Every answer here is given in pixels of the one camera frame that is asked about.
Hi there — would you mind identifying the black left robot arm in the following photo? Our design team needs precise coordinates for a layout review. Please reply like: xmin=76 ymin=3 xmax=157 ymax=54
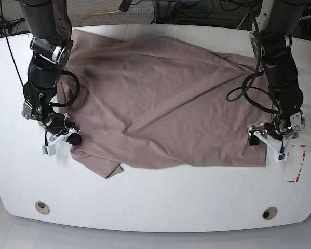
xmin=250 ymin=0 xmax=308 ymax=141

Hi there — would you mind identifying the red tape rectangle marking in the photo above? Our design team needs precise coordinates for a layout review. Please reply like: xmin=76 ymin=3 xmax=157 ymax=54
xmin=284 ymin=144 xmax=307 ymax=183

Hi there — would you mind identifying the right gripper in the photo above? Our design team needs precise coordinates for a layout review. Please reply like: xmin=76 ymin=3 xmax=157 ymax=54
xmin=39 ymin=114 xmax=82 ymax=145

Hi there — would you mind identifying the left table grommet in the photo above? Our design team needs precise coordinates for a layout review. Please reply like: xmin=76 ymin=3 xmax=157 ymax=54
xmin=35 ymin=201 xmax=50 ymax=215

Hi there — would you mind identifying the yellow cable on floor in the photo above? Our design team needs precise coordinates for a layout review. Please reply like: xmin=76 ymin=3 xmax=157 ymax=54
xmin=72 ymin=9 xmax=121 ymax=28

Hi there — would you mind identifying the table grommet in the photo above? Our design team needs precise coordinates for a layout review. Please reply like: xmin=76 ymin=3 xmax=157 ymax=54
xmin=262 ymin=207 xmax=278 ymax=220
xmin=35 ymin=201 xmax=50 ymax=215

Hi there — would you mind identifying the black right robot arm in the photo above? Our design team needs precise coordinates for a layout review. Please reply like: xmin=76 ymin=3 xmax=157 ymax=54
xmin=20 ymin=1 xmax=82 ymax=146

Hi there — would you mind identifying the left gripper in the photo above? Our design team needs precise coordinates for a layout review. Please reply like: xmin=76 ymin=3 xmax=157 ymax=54
xmin=249 ymin=115 xmax=293 ymax=146

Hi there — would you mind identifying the mauve T-shirt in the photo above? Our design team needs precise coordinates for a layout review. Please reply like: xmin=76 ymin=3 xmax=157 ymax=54
xmin=65 ymin=30 xmax=271 ymax=178

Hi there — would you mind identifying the right table grommet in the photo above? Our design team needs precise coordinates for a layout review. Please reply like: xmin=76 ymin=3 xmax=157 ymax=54
xmin=262 ymin=207 xmax=278 ymax=220

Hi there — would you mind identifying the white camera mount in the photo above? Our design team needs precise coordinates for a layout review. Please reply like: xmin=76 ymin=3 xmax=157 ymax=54
xmin=42 ymin=112 xmax=81 ymax=156
xmin=247 ymin=123 xmax=298 ymax=162

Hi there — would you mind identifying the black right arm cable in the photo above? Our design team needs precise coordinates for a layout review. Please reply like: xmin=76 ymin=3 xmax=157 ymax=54
xmin=50 ymin=70 xmax=80 ymax=108

